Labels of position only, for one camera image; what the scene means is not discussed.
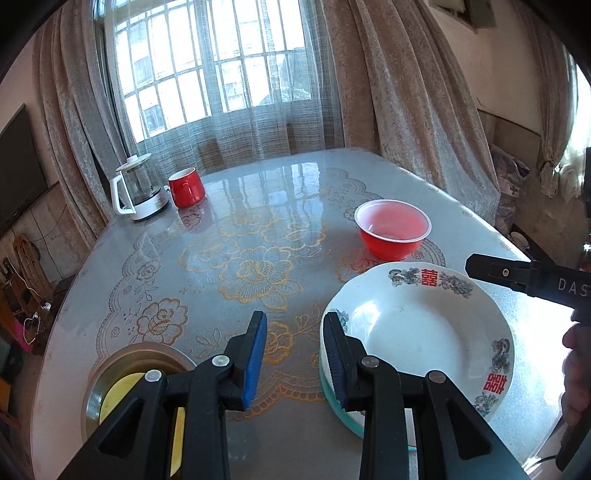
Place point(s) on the person's right hand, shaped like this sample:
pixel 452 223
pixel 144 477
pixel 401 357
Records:
pixel 579 383

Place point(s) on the black wall television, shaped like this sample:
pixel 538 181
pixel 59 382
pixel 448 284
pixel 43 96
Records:
pixel 21 175

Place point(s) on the sheer white curtain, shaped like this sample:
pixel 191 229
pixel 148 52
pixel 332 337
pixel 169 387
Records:
pixel 258 124

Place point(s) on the wooden chair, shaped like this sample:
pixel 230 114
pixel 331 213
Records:
pixel 27 258

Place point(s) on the red mug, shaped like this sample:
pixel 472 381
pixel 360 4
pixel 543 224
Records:
pixel 187 189

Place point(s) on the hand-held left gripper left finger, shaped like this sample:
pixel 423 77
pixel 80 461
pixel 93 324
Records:
pixel 256 360

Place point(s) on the white plate with red characters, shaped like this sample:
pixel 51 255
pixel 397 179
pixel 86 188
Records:
pixel 415 332

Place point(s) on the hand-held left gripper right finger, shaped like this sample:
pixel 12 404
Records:
pixel 333 360

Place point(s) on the red plastic bowl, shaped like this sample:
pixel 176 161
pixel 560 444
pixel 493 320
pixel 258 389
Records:
pixel 392 244

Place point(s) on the barred window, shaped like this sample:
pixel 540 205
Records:
pixel 207 60

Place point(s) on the patterned cloth bundle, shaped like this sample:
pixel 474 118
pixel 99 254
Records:
pixel 508 184

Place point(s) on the teal plate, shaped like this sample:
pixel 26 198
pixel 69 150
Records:
pixel 339 415

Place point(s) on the yellow plastic bowl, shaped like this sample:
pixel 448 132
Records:
pixel 122 387

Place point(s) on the tied brown curtain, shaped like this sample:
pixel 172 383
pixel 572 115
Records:
pixel 554 115

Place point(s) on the stainless steel bowl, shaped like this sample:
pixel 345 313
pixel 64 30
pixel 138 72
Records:
pixel 138 357

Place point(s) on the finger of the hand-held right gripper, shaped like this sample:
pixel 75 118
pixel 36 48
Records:
pixel 498 271

